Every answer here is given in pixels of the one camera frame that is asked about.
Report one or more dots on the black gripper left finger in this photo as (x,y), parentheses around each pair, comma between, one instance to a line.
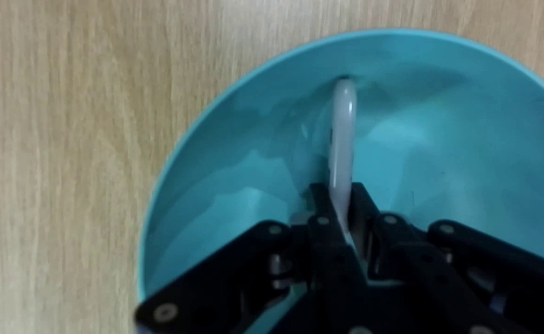
(320,265)

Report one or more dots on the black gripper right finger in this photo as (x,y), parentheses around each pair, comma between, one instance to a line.
(458,278)

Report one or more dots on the teal blue bowl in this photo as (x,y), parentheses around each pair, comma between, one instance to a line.
(463,154)

